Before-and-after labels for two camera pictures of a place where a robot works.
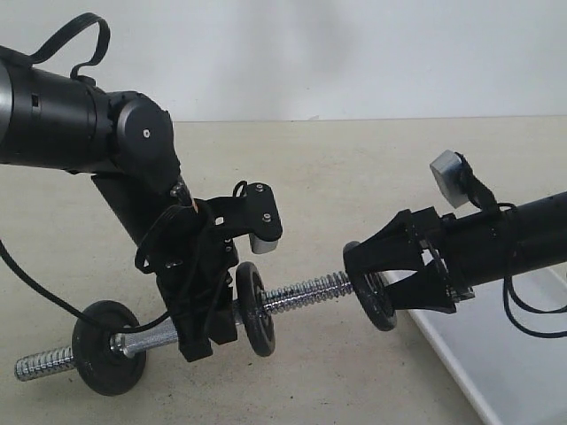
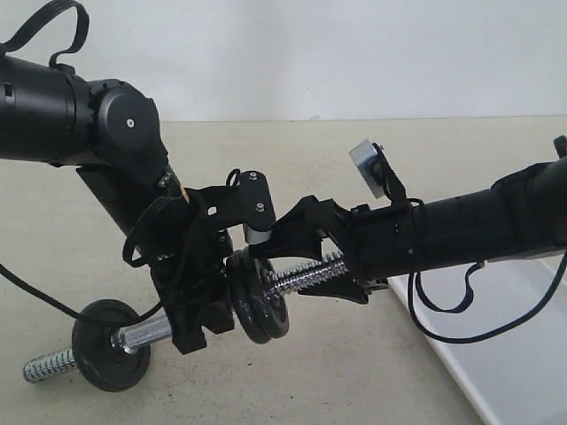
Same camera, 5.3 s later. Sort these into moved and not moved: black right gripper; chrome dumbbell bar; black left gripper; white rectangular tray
Moved: chrome dumbbell bar; black right gripper
Not moved: black left gripper; white rectangular tray
